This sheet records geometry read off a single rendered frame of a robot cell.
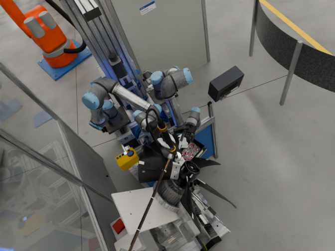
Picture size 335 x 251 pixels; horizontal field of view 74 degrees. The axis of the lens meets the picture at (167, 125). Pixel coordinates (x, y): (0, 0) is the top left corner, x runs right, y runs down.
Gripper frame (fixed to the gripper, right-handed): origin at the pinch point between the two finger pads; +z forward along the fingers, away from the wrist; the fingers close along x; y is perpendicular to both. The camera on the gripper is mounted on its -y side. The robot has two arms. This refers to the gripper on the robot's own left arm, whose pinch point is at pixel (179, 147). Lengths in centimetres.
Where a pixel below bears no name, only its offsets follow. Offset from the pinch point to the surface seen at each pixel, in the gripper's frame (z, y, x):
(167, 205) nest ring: 38.9, 5.4, 2.6
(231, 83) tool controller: -61, 22, -7
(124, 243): 68, -17, 22
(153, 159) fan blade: 20.5, -7.3, -20.7
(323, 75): -133, 102, 37
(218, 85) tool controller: -57, 13, -7
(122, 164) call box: 20.1, -40.4, 15.1
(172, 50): -171, -76, 69
